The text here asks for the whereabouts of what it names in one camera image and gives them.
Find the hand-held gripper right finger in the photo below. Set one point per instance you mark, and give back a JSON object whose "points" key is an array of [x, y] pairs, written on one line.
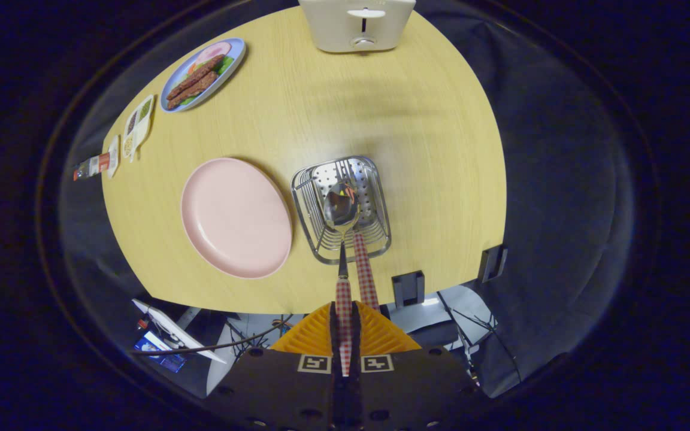
{"points": [[411, 389]]}

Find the black table bracket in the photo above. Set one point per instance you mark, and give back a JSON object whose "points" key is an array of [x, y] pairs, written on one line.
{"points": [[493, 263], [408, 290]]}

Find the blue plate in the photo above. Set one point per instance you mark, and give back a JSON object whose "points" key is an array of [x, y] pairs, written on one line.
{"points": [[234, 57]]}

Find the brown sausage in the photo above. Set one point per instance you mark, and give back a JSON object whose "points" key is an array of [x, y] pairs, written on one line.
{"points": [[196, 70], [192, 90]]}

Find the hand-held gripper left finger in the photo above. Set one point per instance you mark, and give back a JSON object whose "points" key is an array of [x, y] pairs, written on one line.
{"points": [[273, 389]]}

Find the clear bottle with red cap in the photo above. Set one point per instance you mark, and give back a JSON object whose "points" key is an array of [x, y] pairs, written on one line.
{"points": [[93, 165]]}

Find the white divided condiment tray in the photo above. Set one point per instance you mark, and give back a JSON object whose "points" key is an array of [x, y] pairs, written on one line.
{"points": [[139, 126]]}

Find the white toaster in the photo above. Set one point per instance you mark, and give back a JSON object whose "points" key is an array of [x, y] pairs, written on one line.
{"points": [[333, 30]]}

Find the white flat board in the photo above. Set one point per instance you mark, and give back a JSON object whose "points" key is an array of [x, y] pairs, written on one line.
{"points": [[171, 332]]}

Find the white square coaster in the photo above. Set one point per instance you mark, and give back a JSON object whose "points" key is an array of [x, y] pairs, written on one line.
{"points": [[114, 157]]}

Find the pink ham slice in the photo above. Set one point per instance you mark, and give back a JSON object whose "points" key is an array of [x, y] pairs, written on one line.
{"points": [[214, 51]]}

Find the blue lit screen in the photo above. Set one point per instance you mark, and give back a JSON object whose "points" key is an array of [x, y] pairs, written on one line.
{"points": [[156, 350]]}

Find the pink plate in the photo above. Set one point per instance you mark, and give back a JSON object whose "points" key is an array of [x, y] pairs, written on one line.
{"points": [[237, 218]]}

